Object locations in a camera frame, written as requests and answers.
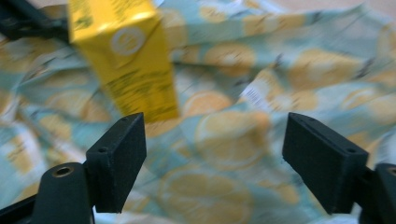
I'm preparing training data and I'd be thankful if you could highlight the yellow drink carton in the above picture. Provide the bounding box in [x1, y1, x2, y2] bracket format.
[66, 0, 181, 124]

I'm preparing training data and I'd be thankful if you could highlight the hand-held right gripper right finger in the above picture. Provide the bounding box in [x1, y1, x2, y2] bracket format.
[281, 112, 370, 216]

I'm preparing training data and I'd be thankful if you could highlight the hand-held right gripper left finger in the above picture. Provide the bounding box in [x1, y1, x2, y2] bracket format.
[85, 112, 148, 214]

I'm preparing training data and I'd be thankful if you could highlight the fruit print cloth bag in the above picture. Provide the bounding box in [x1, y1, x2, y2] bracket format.
[0, 0, 396, 224]

